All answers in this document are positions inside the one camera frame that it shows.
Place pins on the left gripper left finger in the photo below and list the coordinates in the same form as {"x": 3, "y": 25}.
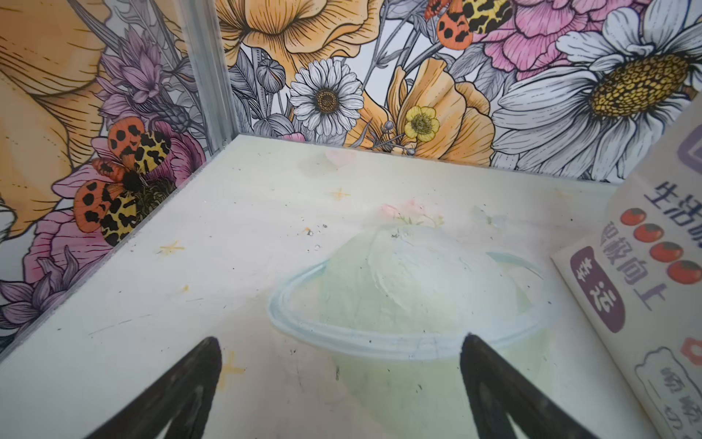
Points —
{"x": 177, "y": 405}

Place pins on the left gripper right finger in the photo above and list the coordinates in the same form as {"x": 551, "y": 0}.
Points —
{"x": 502, "y": 399}

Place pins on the white paper bag with dots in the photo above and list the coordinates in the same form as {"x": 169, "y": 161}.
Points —
{"x": 637, "y": 278}

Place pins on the left aluminium corner post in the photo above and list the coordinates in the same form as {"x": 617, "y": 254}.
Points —
{"x": 200, "y": 24}

